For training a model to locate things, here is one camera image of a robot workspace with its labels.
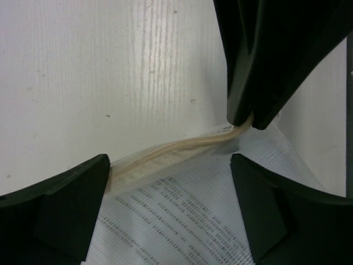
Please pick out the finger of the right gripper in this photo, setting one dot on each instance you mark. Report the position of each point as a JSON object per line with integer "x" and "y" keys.
{"x": 292, "y": 37}
{"x": 238, "y": 22}

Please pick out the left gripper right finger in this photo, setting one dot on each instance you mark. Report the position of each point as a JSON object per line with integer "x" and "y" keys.
{"x": 290, "y": 223}

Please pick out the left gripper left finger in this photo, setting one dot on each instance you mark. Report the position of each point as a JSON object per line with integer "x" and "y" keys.
{"x": 52, "y": 222}

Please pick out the clear plastic document sleeve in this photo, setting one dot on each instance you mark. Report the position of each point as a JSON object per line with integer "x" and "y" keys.
{"x": 182, "y": 207}

